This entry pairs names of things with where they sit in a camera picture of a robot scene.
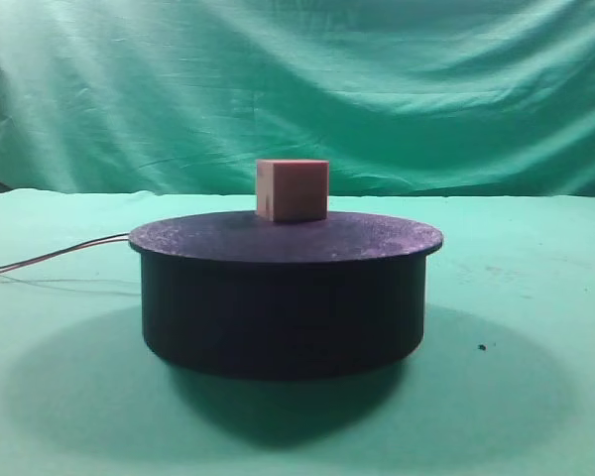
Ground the pink cube-shaped block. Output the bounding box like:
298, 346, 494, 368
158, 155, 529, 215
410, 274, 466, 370
256, 159, 329, 222

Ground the black round turntable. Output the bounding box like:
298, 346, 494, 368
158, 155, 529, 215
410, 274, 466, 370
128, 211, 443, 381

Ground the green backdrop cloth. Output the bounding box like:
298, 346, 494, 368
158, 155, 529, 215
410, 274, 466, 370
0, 1, 595, 196

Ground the green table cloth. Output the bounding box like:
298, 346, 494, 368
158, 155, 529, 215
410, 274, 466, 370
0, 196, 595, 475

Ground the black thin cable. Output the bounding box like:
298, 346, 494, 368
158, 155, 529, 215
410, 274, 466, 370
0, 238, 131, 280

